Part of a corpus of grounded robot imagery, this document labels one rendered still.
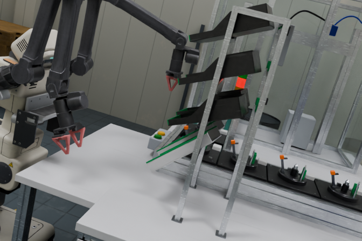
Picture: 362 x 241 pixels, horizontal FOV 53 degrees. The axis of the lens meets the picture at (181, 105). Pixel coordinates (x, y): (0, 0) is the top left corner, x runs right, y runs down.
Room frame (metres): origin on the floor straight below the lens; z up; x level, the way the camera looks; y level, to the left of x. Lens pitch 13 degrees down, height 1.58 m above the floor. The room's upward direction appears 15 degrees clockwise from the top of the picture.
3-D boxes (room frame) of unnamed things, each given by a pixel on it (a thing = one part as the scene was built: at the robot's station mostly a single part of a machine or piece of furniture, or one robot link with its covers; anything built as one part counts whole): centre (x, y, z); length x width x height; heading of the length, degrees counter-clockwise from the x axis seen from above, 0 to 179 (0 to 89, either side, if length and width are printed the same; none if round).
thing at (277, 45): (1.39, -0.20, 1.26); 0.36 x 0.21 x 0.80; 171
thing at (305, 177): (1.70, -0.62, 1.01); 0.24 x 0.24 x 0.13; 81
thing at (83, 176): (1.66, 0.12, 0.84); 0.90 x 0.70 x 0.03; 170
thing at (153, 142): (1.89, 0.06, 0.93); 0.21 x 0.07 x 0.06; 171
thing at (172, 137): (2.07, -0.03, 0.91); 0.89 x 0.06 x 0.11; 171
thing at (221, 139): (2.11, -0.19, 0.96); 0.24 x 0.24 x 0.02; 81
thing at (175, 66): (1.75, 0.07, 1.35); 0.10 x 0.07 x 0.07; 171
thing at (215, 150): (1.77, -0.13, 1.01); 0.24 x 0.24 x 0.13; 81
